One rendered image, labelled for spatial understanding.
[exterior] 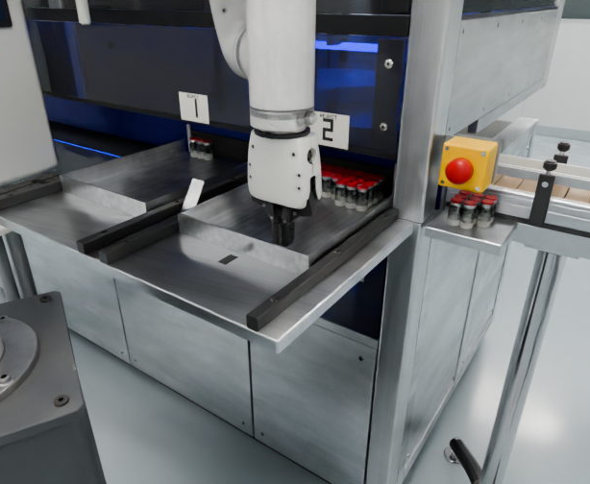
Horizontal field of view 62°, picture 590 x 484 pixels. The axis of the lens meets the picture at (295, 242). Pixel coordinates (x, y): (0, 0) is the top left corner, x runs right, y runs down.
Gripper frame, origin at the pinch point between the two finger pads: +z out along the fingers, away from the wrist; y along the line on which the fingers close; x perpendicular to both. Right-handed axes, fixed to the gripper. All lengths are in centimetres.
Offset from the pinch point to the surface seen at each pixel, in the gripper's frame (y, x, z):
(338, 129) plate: 4.7, -23.4, -10.0
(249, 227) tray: 11.3, -5.6, 4.2
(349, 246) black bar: -7.9, -6.0, 2.4
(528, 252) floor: -9, -211, 92
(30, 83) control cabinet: 91, -16, -11
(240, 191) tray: 19.5, -13.1, 1.9
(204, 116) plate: 37.9, -23.5, -8.1
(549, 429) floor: -41, -86, 92
